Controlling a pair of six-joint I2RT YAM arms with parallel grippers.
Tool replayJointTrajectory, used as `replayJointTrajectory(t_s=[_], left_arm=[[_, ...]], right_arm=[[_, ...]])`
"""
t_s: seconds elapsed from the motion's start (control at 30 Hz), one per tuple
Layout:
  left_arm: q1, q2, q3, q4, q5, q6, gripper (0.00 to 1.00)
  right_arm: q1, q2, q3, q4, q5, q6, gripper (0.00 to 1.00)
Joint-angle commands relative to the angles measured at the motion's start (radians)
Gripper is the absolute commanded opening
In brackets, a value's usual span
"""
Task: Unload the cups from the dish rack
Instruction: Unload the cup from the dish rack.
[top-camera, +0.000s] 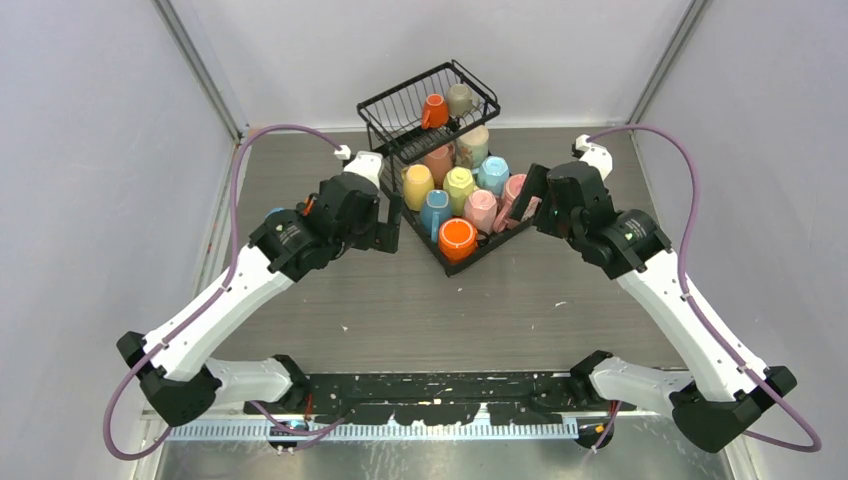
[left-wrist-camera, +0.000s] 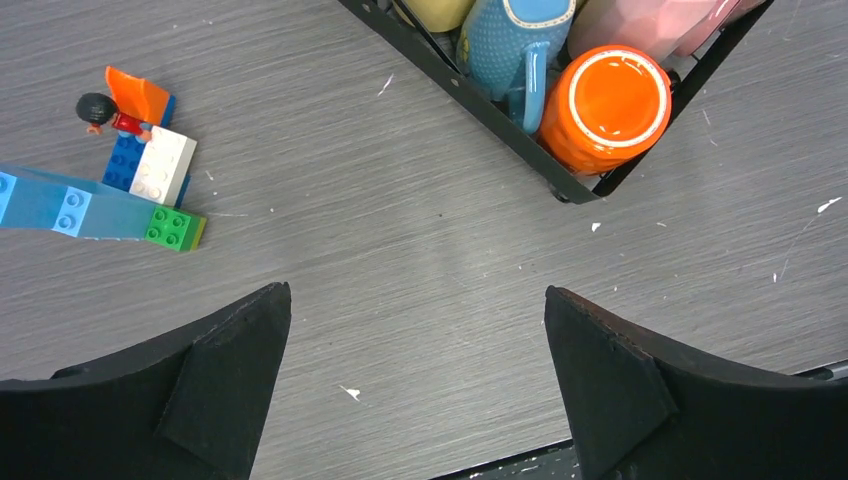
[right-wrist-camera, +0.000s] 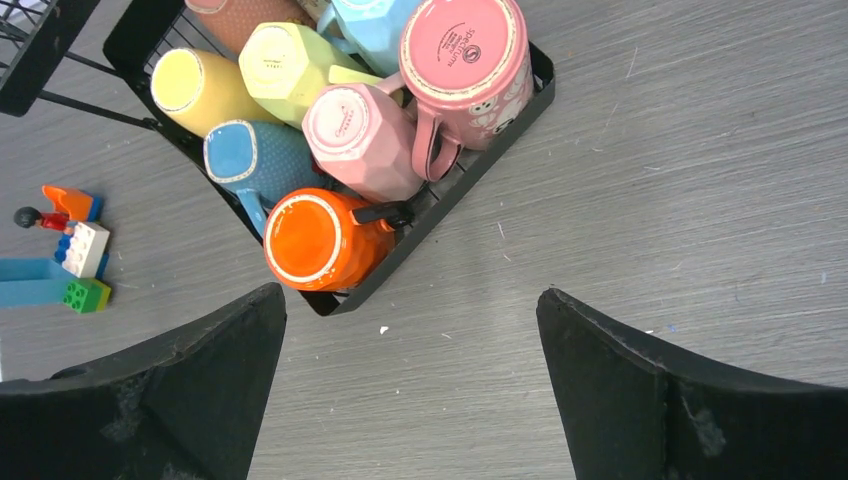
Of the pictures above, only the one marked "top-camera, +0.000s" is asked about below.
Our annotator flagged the light pink faceted mug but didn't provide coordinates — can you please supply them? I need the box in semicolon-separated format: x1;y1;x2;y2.
462;189;498;234

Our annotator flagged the large orange mug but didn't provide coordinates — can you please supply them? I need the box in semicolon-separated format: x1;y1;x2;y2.
437;218;478;264

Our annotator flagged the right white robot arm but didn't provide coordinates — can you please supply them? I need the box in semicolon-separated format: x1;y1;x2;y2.
513;161;775;453

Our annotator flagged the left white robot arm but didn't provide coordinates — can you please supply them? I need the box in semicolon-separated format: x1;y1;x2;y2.
117;172;403;427

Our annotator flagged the pink patterned mug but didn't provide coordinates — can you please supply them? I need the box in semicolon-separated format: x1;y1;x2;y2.
493;174;541;233

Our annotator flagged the light blue faceted mug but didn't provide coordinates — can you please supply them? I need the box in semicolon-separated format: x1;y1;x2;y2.
475;156;510;197

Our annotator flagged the yellow mug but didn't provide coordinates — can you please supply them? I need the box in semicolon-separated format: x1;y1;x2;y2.
401;164;435;212

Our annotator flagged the cream floral mug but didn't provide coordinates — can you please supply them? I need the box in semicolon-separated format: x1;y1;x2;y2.
454;125;490;170

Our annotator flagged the yellow-green faceted mug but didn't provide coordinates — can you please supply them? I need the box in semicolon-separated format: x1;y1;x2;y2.
443;167;477;216

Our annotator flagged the salmon pink mug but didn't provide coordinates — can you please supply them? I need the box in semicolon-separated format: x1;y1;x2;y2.
421;143;455;189

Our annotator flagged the beige grey cup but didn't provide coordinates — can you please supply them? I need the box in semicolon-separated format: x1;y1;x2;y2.
445;83;480;118

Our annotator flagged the small orange cup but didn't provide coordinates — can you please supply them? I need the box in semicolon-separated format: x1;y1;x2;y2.
420;93;450;130

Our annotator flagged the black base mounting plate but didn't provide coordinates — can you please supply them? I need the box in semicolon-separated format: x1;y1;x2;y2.
261;371;611;426

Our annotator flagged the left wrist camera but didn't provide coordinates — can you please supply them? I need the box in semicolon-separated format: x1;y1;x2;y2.
334;145;384;188

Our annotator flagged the black wire dish rack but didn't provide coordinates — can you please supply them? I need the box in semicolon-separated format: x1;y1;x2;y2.
357;61;532;276

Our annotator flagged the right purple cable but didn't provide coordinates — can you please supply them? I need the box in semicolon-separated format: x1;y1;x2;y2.
586;123;823;454

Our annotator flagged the purple cable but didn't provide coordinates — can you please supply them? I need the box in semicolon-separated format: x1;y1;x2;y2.
102;124;352;462
586;123;823;454

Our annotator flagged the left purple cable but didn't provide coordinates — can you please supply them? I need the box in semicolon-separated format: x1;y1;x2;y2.
102;124;352;462

